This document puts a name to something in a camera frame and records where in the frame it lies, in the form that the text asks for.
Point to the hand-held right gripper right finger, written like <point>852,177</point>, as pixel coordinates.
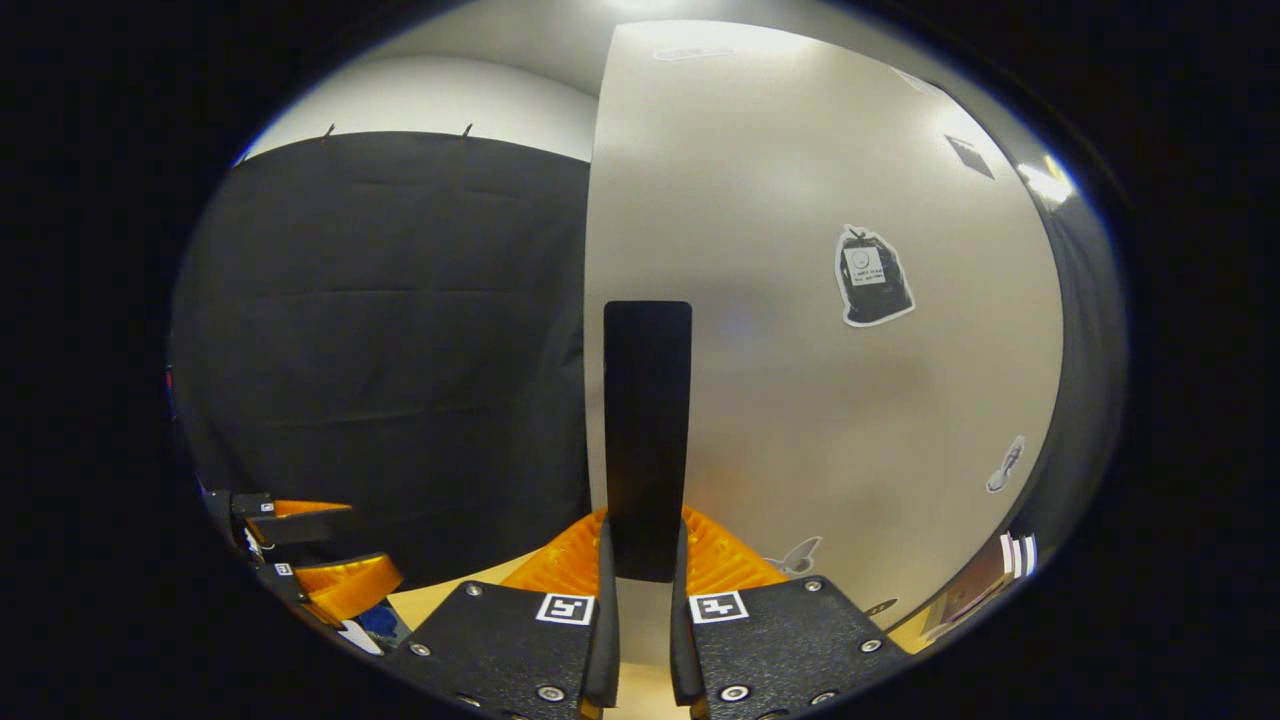
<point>682,640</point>

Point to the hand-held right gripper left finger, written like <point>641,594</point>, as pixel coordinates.
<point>603,640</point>

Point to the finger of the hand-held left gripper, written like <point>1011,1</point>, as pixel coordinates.
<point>345,588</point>
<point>300,525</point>

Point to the beige cabinet door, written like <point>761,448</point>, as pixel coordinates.
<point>800,400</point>

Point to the blue white object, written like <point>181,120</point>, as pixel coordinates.
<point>378,620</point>

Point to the black backdrop cloth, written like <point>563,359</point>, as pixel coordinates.
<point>400,330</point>

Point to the pink cover book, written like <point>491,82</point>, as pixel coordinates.
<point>965,590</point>

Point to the ceiling light panel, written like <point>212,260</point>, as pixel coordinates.
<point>1045,185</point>

